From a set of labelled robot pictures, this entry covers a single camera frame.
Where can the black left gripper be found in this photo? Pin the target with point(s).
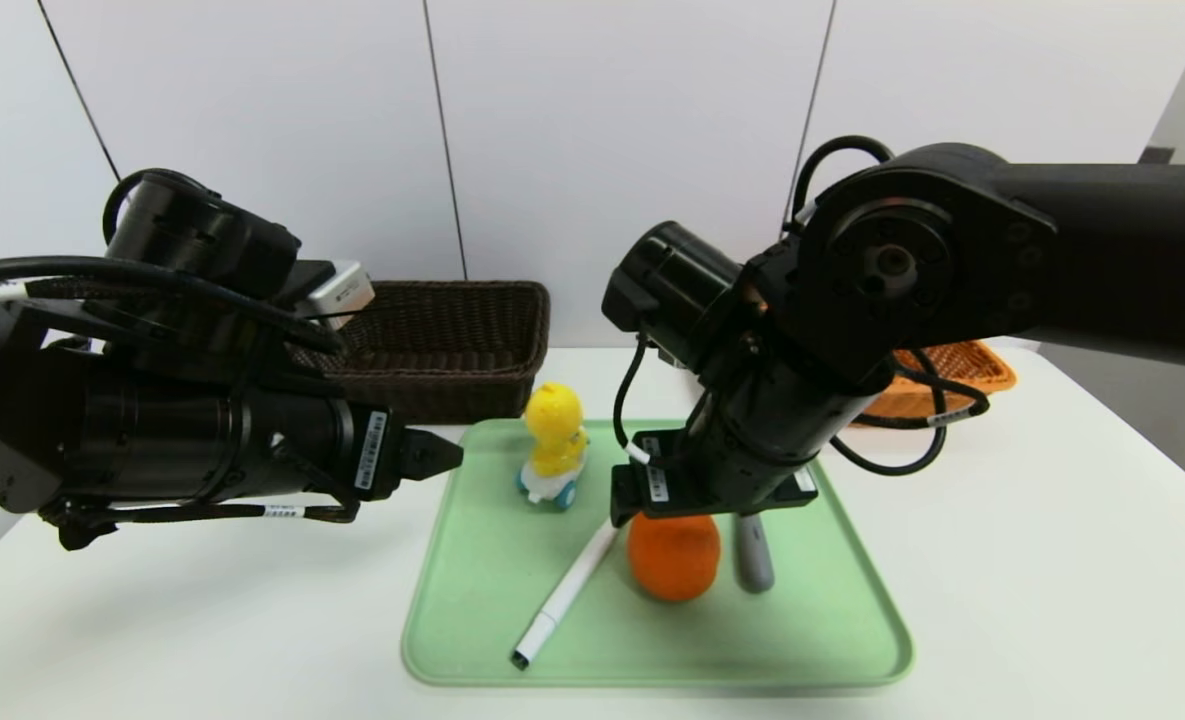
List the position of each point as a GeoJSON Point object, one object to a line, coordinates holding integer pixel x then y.
{"type": "Point", "coordinates": [376, 451]}

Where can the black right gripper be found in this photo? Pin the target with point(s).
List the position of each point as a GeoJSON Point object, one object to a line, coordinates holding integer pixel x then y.
{"type": "Point", "coordinates": [664, 490]}

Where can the orange fruit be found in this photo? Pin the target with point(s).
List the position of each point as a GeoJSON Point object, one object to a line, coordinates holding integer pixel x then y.
{"type": "Point", "coordinates": [674, 560]}

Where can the yellow duck toy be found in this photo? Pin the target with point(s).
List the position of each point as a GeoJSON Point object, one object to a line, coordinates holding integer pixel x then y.
{"type": "Point", "coordinates": [554, 420]}

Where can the white marker pen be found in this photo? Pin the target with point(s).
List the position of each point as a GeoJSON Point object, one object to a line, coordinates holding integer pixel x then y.
{"type": "Point", "coordinates": [562, 595]}

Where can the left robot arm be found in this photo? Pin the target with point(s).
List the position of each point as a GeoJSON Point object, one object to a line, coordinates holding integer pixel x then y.
{"type": "Point", "coordinates": [102, 430]}

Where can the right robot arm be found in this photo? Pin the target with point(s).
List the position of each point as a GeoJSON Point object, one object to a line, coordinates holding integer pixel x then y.
{"type": "Point", "coordinates": [1102, 250]}

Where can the dark brown wicker basket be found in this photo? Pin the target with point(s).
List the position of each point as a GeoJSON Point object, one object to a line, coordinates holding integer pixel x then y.
{"type": "Point", "coordinates": [452, 340]}

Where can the orange wicker basket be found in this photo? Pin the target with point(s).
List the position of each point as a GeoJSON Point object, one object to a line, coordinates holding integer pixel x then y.
{"type": "Point", "coordinates": [962, 365]}

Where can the light green plastic tray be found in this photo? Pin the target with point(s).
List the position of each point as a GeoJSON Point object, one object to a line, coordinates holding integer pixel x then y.
{"type": "Point", "coordinates": [652, 640]}

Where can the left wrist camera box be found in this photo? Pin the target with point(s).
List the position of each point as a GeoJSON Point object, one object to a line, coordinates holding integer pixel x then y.
{"type": "Point", "coordinates": [342, 290]}

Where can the small black wall fixture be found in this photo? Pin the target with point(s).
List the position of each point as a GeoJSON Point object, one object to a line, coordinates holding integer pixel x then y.
{"type": "Point", "coordinates": [1157, 154]}

